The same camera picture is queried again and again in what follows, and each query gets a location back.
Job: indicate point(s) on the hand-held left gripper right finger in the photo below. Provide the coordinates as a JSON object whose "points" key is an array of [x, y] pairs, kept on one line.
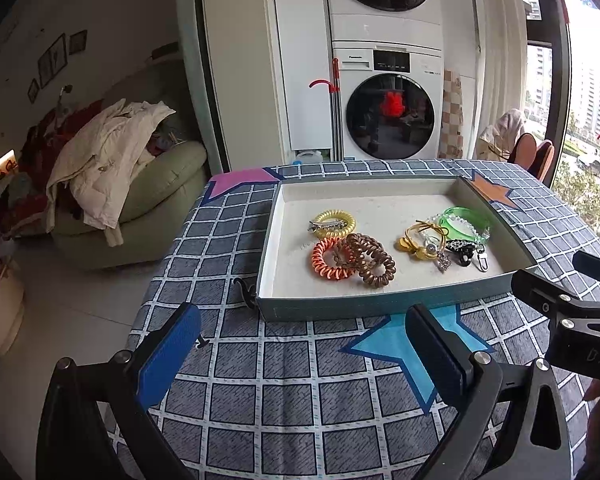
{"points": [[442, 355]]}

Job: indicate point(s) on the white plastic jug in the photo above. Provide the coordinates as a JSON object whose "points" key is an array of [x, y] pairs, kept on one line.
{"points": [[310, 156]]}

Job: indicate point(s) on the green translucent bangle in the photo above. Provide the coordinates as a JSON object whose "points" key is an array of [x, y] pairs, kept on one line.
{"points": [[455, 220]]}

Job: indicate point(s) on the checkered wall cloth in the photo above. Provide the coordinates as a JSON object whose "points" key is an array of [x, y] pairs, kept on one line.
{"points": [[451, 110]]}

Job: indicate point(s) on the white washing machine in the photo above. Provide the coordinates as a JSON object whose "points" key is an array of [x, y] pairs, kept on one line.
{"points": [[360, 65]]}

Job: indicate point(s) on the silver hair clip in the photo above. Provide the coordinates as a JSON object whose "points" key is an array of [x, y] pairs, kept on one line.
{"points": [[325, 225]]}

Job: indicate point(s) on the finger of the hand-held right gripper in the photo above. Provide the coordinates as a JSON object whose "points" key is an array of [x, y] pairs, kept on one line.
{"points": [[597, 266], [537, 290]]}

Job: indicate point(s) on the pale green sofa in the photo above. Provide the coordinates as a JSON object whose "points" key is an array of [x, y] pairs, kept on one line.
{"points": [[175, 175]]}

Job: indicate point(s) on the pile of red clothes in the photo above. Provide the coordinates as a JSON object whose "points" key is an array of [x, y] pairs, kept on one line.
{"points": [[35, 160]]}

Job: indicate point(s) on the small picture frame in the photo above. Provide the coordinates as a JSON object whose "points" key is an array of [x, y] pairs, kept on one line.
{"points": [[77, 42]]}

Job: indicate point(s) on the cream padded jacket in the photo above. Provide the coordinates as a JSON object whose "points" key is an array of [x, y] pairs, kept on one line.
{"points": [[110, 160]]}

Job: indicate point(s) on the large picture frame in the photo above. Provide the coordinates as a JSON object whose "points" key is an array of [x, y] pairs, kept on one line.
{"points": [[52, 60]]}

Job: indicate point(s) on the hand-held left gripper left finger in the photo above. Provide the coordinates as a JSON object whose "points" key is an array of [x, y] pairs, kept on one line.
{"points": [[167, 360]]}

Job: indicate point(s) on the orange chair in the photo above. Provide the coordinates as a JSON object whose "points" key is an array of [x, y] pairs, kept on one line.
{"points": [[545, 160], [524, 152]]}

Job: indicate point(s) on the white tall cabinet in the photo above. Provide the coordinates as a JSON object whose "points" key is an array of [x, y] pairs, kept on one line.
{"points": [[302, 60]]}

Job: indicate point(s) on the black hair claw clip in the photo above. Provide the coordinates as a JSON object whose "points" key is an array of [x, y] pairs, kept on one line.
{"points": [[460, 252]]}

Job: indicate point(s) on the white tumble dryer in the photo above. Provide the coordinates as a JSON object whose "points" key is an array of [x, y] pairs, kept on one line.
{"points": [[380, 20]]}

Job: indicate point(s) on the grey-green cardboard tray box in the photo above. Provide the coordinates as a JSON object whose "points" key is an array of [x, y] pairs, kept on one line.
{"points": [[300, 305]]}

